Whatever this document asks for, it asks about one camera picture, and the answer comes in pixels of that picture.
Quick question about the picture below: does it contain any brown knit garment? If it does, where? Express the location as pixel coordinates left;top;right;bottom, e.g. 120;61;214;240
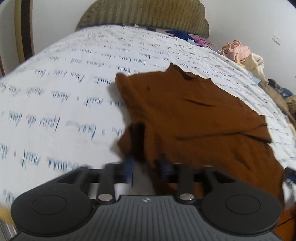
115;64;284;203

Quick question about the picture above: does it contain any white script-print bed sheet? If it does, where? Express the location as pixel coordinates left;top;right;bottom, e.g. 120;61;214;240
1;25;295;208

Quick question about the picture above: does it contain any light blue garment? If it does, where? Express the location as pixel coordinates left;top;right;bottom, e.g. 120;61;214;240
251;75;261;85

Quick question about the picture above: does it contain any purple garment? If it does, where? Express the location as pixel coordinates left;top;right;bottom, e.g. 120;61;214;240
192;37;210;48

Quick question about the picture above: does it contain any navy blue garment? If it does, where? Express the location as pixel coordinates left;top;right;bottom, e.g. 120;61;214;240
166;30;191;40

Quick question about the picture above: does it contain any pink garment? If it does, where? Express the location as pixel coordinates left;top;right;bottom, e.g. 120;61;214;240
221;40;251;64

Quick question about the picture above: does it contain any cream fluffy garment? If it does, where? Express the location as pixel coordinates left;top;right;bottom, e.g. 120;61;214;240
243;53;268;84

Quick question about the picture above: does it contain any tan fur-trimmed coat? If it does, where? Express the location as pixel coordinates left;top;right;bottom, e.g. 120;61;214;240
259;81;295;127

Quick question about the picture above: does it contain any olive scalloped headboard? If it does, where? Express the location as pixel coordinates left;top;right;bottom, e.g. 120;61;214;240
76;0;210;38

